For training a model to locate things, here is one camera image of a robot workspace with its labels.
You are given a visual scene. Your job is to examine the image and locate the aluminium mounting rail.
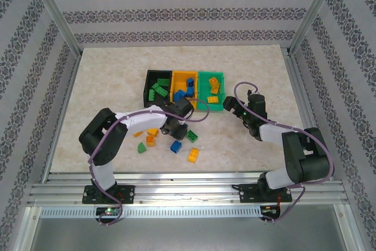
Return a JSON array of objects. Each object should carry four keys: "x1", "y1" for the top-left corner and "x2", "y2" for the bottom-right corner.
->
[{"x1": 28, "y1": 171, "x2": 349, "y2": 205}]

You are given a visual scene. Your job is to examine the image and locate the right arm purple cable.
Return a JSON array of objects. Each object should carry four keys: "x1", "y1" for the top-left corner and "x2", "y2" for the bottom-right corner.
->
[{"x1": 233, "y1": 82, "x2": 335, "y2": 225}]

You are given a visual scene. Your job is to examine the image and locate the green plastic bin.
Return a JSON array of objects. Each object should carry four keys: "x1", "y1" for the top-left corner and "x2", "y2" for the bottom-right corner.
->
[{"x1": 196, "y1": 71, "x2": 226, "y2": 113}]

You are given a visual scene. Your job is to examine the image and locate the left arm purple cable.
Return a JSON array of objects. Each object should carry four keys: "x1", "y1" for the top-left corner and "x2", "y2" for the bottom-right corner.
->
[{"x1": 88, "y1": 98, "x2": 211, "y2": 228}]

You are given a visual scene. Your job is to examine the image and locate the aluminium side rail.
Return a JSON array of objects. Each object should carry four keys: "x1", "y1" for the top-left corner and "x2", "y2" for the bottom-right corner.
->
[
  {"x1": 41, "y1": 53, "x2": 82, "y2": 183},
  {"x1": 283, "y1": 48, "x2": 334, "y2": 181}
]

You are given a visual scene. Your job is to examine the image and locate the yellow plastic bin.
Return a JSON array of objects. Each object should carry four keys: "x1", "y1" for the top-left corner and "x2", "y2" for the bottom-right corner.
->
[{"x1": 169, "y1": 70, "x2": 200, "y2": 110}]

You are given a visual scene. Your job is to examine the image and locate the long yellow lego brick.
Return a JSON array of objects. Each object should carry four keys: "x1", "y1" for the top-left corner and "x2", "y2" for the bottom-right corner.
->
[{"x1": 187, "y1": 147, "x2": 200, "y2": 163}]

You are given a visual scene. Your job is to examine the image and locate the aluminium frame post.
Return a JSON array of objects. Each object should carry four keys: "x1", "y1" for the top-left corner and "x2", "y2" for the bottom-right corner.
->
[
  {"x1": 287, "y1": 0, "x2": 344, "y2": 58},
  {"x1": 25, "y1": 0, "x2": 82, "y2": 58}
]

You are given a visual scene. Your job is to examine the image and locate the grey metal panel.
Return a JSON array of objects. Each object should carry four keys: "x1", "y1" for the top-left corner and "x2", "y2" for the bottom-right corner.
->
[{"x1": 29, "y1": 217, "x2": 353, "y2": 251}]

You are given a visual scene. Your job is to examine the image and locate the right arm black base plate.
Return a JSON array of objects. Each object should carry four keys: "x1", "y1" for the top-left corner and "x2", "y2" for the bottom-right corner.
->
[{"x1": 239, "y1": 183, "x2": 293, "y2": 204}]

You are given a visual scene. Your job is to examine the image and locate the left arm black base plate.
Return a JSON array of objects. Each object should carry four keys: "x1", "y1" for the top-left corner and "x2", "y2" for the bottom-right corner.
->
[{"x1": 83, "y1": 185, "x2": 136, "y2": 205}]

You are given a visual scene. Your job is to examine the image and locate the slotted white cable duct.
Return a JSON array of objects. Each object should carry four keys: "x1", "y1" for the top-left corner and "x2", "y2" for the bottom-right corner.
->
[{"x1": 39, "y1": 206, "x2": 264, "y2": 219}]

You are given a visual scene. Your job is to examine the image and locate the long green lego brick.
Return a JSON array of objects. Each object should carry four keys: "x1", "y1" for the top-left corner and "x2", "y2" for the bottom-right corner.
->
[{"x1": 152, "y1": 83, "x2": 169, "y2": 98}]

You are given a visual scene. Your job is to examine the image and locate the black plastic bin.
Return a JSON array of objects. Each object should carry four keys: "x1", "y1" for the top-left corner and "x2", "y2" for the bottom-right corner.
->
[{"x1": 142, "y1": 69, "x2": 173, "y2": 108}]

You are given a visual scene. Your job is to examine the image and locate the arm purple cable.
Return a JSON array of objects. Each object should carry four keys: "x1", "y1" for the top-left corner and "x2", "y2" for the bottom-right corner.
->
[
  {"x1": 88, "y1": 98, "x2": 211, "y2": 228},
  {"x1": 233, "y1": 82, "x2": 335, "y2": 225}
]

